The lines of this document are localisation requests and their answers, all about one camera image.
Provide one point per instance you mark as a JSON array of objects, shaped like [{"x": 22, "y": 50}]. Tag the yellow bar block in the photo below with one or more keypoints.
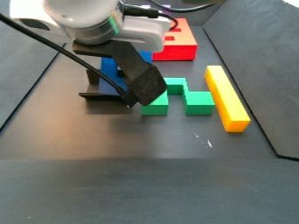
[{"x": 232, "y": 113}]

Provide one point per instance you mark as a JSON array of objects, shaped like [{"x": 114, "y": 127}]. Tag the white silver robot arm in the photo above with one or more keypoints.
[{"x": 92, "y": 22}]

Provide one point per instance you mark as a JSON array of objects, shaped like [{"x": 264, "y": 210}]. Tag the blue U-shaped block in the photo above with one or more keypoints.
[{"x": 112, "y": 71}]

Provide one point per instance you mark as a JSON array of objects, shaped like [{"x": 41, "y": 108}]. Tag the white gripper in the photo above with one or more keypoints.
[{"x": 89, "y": 22}]

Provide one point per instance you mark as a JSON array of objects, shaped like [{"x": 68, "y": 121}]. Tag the red base block with slots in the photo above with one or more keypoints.
[{"x": 178, "y": 45}]

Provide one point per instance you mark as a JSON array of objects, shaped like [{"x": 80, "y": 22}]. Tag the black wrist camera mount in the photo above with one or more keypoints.
[{"x": 142, "y": 78}]

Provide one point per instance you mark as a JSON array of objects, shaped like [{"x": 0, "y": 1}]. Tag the green zigzag block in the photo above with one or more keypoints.
[{"x": 197, "y": 102}]

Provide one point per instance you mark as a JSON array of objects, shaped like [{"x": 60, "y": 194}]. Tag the black angle fixture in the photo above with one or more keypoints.
[{"x": 92, "y": 95}]

